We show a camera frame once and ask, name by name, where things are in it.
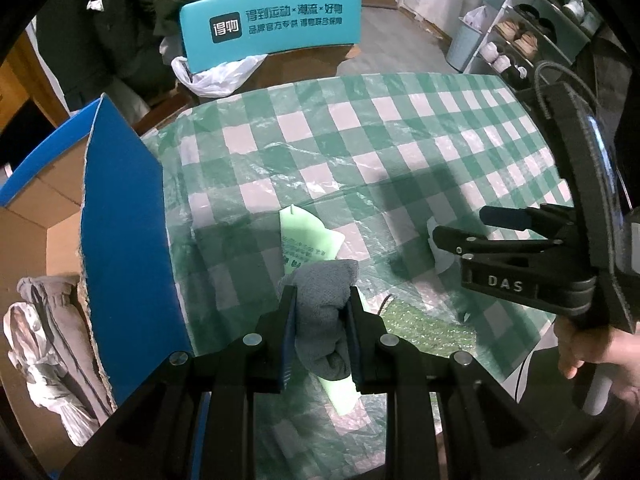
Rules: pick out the person's right hand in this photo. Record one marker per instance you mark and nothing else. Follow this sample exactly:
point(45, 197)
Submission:
point(622, 355)

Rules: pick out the plain white sock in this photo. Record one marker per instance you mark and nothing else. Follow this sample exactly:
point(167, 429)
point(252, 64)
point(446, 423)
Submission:
point(445, 262)

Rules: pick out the blue-sided cardboard box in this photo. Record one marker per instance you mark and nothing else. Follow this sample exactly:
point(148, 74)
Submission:
point(125, 210)

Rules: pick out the light green packet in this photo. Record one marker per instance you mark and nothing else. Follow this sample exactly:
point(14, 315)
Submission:
point(305, 230)

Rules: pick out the black coat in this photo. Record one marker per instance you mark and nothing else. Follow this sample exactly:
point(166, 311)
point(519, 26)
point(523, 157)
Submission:
point(100, 50)

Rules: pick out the green bubble wrap piece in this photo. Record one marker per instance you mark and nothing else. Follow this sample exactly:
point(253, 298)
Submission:
point(430, 330)

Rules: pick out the white plastic bag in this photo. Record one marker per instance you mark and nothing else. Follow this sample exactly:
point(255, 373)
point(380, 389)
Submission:
point(220, 77)

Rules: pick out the white metal shoe rack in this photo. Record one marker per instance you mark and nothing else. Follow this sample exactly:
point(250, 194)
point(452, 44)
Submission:
point(500, 20)

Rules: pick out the wooden wardrobe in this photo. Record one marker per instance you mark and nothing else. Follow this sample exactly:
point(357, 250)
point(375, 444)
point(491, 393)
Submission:
point(20, 85)

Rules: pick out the group of shoes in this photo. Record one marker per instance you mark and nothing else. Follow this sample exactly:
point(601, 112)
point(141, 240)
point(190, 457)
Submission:
point(520, 40)

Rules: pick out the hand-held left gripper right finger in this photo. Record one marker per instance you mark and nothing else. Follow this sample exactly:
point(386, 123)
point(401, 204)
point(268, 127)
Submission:
point(354, 335)

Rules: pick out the brown-grey sock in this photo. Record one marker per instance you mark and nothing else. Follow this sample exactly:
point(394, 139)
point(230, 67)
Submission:
point(65, 320)

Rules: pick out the blue-grey sock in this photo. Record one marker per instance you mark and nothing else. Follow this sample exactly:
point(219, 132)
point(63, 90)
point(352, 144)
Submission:
point(320, 300)

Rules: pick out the white patterned sock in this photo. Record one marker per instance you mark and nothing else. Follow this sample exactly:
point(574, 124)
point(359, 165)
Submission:
point(45, 375)

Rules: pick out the light blue trash bin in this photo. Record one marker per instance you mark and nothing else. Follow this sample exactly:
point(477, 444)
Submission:
point(462, 50)

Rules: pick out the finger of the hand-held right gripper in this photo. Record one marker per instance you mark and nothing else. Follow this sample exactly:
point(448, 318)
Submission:
point(500, 245)
point(510, 217)

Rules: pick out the teal flap cardboard box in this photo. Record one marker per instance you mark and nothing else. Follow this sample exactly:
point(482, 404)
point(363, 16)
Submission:
point(270, 25)

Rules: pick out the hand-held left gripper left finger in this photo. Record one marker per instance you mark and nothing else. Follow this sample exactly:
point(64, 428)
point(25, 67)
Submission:
point(290, 330)

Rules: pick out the green white checked tablecloth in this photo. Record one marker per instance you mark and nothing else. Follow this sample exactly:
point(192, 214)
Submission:
point(400, 135)

